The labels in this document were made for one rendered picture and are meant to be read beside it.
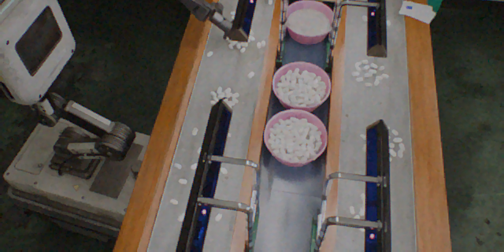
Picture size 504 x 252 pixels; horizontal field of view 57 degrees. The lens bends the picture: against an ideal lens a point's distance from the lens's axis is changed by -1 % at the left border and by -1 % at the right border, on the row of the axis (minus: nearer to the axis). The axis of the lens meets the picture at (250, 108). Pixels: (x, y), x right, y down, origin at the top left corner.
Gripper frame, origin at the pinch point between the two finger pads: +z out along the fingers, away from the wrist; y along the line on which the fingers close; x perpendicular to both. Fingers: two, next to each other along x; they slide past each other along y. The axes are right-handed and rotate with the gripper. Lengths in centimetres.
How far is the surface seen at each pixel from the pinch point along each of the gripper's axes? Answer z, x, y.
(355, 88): 47, -31, -15
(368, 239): 30, -56, -100
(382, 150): 28, -61, -71
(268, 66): 13.4, -6.1, -11.7
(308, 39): 27.8, -14.5, 12.9
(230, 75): 2.2, 6.9, -18.1
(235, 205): -5, -33, -100
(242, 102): 9.2, 1.6, -32.9
